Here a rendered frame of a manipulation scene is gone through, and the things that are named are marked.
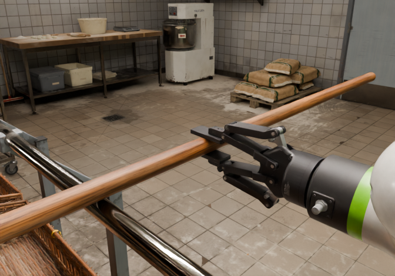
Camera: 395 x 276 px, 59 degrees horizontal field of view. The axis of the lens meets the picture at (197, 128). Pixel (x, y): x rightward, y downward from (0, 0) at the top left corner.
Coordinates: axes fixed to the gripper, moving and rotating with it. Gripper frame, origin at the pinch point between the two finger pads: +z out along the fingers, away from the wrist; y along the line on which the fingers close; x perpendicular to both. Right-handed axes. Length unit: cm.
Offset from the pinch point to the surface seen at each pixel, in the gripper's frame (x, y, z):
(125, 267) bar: 2, 50, 34
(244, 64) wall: 469, 92, 339
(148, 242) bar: -22.6, 1.8, -11.1
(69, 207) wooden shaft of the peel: -26.8, -0.2, -1.2
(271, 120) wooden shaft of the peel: 17.6, -0.3, -1.2
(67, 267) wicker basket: -8, 56, 52
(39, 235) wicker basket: -7, 56, 75
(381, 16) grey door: 462, 0, 120
